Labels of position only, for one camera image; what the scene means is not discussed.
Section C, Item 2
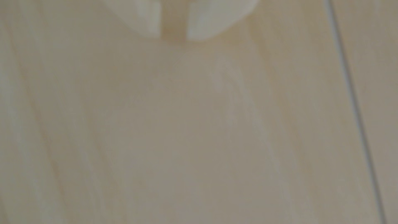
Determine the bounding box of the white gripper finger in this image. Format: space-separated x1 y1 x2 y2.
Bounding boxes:
103 0 163 39
185 0 260 42

